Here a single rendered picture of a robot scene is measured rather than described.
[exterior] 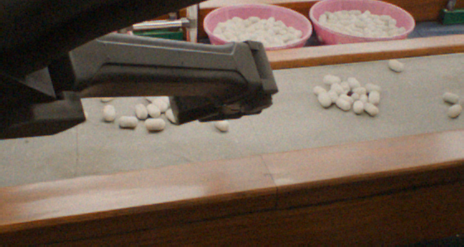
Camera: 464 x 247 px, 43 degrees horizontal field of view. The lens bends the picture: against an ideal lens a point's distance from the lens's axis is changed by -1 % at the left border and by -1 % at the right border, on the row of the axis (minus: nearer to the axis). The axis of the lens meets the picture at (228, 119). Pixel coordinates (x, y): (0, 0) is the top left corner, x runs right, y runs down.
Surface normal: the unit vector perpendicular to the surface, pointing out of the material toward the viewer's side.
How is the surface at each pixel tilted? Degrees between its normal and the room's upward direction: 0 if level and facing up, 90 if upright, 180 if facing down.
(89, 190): 0
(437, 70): 0
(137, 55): 56
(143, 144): 0
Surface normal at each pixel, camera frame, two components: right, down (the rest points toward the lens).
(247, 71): 0.81, -0.33
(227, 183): 0.04, -0.84
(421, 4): 0.25, 0.53
